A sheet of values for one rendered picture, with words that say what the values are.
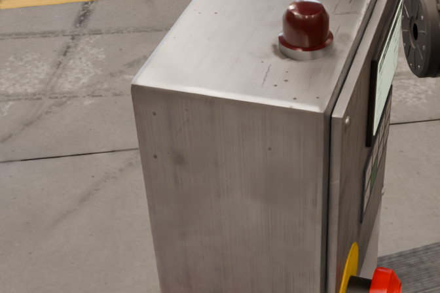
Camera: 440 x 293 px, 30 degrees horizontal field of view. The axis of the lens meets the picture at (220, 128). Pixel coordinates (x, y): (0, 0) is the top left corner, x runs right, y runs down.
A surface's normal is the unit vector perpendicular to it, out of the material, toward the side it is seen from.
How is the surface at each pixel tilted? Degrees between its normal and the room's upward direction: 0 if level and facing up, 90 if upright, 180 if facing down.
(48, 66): 0
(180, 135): 90
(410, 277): 0
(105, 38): 0
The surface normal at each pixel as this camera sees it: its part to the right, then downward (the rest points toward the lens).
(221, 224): -0.33, 0.59
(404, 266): -0.06, -0.80
